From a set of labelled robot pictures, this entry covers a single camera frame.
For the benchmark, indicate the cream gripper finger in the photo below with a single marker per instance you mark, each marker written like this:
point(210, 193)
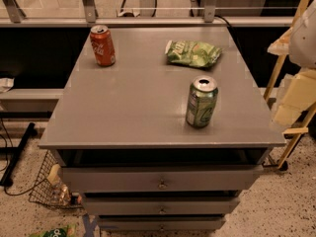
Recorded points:
point(295, 95)
point(282, 44)

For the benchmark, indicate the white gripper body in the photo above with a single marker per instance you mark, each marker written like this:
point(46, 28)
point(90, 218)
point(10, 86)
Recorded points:
point(304, 39)

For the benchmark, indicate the green soda can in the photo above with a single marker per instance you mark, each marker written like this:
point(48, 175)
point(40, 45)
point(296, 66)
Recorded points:
point(201, 101)

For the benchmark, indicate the green jalapeno chip bag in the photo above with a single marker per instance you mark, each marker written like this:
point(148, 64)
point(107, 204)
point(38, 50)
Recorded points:
point(192, 53)

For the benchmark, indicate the orange soda can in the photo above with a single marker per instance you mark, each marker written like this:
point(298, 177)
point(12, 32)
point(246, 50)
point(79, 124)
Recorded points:
point(102, 44)

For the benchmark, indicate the green snack bag on floor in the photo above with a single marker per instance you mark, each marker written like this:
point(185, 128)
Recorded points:
point(67, 231)

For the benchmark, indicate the top grey drawer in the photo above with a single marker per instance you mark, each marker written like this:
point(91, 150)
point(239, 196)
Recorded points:
point(161, 179)

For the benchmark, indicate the grey drawer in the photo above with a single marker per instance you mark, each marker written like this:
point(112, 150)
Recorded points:
point(160, 205)
point(160, 224)
point(161, 179)

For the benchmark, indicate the bottom grey drawer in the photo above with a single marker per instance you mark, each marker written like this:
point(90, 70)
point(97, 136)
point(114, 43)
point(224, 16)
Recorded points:
point(160, 224)

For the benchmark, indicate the grey drawer cabinet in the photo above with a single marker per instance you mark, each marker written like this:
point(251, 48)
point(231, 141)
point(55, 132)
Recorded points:
point(132, 114)

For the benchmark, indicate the middle grey drawer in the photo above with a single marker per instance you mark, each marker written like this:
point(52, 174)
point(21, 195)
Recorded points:
point(160, 205)

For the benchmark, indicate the plastic bottle in basket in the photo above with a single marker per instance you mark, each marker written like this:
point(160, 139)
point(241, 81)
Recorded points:
point(60, 194)

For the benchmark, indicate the white crumpled paper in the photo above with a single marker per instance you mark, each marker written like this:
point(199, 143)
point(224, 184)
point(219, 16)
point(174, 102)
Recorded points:
point(6, 84)

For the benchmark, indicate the black floor stand bar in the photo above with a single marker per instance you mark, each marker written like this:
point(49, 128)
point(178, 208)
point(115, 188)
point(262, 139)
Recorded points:
point(15, 154)

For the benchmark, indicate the yellow wooden ladder frame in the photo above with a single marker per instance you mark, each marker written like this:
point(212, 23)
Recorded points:
point(300, 127)

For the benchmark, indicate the wire mesh basket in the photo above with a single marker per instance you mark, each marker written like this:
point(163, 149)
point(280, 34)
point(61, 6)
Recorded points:
point(47, 177)

